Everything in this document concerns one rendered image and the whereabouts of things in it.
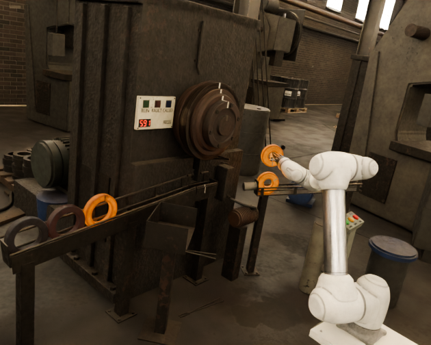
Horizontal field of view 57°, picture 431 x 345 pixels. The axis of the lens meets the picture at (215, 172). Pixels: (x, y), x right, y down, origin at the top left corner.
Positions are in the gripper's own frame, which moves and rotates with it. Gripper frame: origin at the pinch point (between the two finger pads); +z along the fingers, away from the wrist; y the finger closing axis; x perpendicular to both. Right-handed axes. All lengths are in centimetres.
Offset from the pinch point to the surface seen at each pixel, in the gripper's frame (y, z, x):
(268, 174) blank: -0.8, -2.5, -14.8
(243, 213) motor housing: -17.9, -14.8, -39.2
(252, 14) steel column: 94, 396, 103
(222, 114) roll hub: -45, -22, 27
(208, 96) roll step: -55, -21, 37
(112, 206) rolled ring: -104, -53, -19
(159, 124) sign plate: -81, -21, 18
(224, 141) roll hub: -41.1, -20.1, 11.2
